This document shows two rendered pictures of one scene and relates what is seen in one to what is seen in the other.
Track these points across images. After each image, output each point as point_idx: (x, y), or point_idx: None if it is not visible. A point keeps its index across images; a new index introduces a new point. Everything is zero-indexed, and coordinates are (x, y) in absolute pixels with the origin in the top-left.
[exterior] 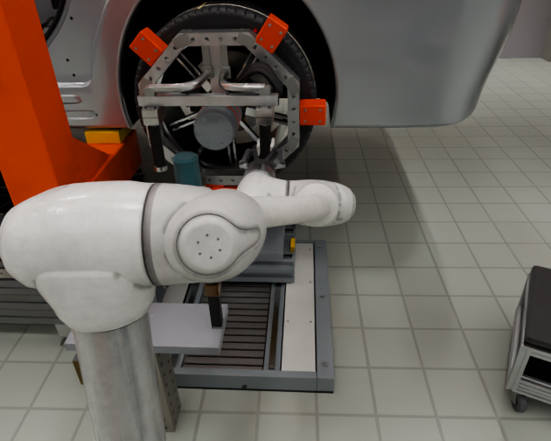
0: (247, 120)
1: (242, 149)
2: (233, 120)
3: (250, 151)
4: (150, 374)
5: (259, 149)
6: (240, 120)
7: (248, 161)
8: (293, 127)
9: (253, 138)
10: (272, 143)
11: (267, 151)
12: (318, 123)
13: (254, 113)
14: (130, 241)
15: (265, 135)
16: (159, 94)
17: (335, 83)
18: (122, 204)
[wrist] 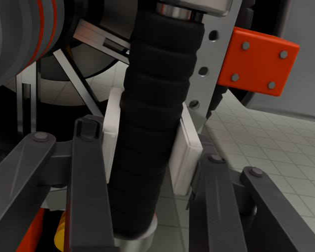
0: (77, 63)
1: (57, 116)
2: (19, 3)
3: (53, 159)
4: None
5: (115, 147)
6: (57, 37)
7: (17, 247)
8: (199, 86)
9: (82, 98)
10: (192, 128)
11: (151, 164)
12: (266, 90)
13: (95, 38)
14: None
15: (168, 70)
16: None
17: (281, 17)
18: None
